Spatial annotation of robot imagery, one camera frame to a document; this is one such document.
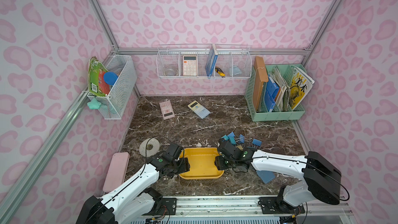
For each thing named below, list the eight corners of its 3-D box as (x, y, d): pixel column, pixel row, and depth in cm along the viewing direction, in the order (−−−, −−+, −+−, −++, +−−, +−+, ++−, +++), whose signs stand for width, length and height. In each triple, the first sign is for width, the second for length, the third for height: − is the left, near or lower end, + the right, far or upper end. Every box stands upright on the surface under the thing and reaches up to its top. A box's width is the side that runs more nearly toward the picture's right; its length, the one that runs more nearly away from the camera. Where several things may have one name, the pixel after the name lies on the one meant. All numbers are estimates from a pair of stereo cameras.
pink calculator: (163, 120, 108) (163, 118, 107) (159, 104, 118) (159, 102, 116) (175, 116, 110) (175, 114, 109) (170, 101, 120) (170, 99, 118)
